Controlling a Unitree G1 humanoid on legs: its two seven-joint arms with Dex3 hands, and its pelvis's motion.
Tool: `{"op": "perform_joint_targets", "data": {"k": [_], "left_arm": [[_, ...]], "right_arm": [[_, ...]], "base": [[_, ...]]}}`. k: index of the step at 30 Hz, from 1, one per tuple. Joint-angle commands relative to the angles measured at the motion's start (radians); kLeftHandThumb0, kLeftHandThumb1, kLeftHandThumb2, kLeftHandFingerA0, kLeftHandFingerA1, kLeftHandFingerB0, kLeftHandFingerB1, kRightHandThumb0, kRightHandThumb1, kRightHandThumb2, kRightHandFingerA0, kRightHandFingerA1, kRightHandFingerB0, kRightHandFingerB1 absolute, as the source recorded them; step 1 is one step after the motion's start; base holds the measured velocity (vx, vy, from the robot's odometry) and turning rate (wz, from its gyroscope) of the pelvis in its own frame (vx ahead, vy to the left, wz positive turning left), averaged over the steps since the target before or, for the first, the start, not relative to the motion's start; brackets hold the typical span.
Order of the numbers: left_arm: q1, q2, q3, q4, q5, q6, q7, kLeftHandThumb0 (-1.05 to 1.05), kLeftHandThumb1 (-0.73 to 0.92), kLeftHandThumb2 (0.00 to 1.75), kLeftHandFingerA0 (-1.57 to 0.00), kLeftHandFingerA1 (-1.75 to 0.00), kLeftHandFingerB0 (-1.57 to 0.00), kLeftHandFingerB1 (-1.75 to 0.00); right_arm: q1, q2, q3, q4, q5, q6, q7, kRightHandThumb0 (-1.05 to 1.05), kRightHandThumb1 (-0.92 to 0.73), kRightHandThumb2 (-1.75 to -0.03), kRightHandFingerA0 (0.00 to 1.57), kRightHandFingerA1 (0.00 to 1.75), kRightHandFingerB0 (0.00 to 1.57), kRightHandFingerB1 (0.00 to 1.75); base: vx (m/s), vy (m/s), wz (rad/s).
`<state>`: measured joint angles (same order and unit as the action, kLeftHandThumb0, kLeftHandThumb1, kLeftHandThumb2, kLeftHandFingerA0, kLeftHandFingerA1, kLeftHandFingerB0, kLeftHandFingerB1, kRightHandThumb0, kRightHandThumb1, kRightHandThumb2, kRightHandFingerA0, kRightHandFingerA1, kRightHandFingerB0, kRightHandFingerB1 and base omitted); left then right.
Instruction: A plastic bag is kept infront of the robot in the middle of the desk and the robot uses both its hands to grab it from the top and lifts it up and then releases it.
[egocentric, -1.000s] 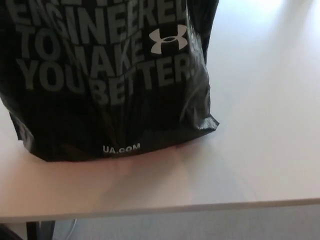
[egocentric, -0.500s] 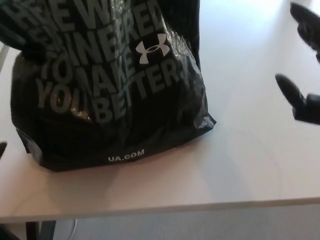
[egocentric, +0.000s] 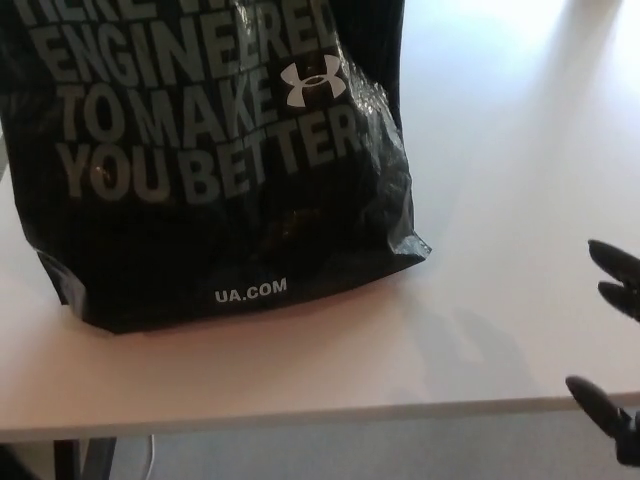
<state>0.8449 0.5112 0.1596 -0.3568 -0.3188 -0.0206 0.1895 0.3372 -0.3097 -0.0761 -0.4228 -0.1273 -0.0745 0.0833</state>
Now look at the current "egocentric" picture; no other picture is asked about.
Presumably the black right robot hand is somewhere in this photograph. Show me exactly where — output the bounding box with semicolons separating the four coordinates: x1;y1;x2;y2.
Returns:
564;239;640;471

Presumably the black printed plastic shopping bag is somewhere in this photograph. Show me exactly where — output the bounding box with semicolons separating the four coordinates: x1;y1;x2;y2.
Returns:
0;0;434;338

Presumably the dark desk leg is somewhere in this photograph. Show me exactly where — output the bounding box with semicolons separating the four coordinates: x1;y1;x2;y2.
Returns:
52;437;117;480

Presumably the white cable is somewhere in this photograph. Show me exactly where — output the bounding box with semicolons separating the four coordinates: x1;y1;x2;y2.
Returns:
144;434;158;480

